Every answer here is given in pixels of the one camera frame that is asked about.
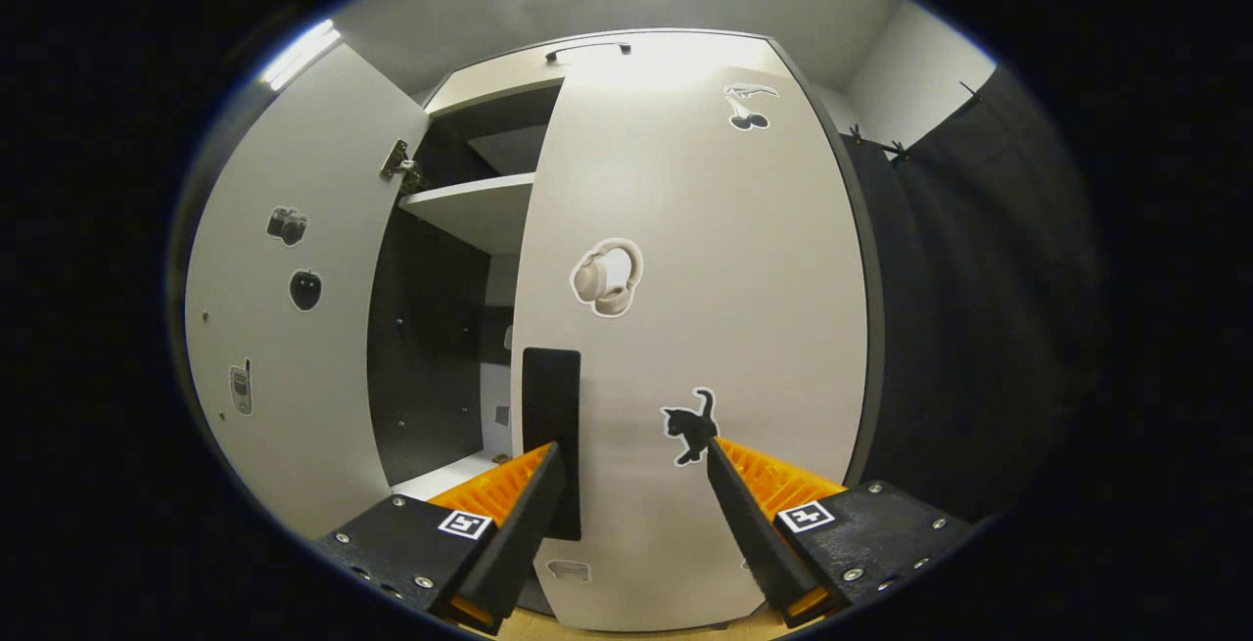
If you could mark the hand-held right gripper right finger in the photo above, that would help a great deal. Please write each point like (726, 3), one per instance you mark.
(759, 533)

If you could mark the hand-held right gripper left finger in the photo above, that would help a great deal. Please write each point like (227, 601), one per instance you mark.
(519, 533)

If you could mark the white shoe cabinet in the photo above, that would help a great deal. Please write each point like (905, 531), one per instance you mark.
(431, 347)

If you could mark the white shoe cabinet door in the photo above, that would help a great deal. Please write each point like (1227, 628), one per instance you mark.
(313, 406)
(744, 279)

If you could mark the white cabinet shelf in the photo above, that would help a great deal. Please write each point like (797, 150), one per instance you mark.
(455, 477)
(480, 210)

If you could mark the black backdrop cloth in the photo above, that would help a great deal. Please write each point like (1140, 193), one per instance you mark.
(979, 328)

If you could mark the small ceiling light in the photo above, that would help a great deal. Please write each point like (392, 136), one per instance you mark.
(299, 54)

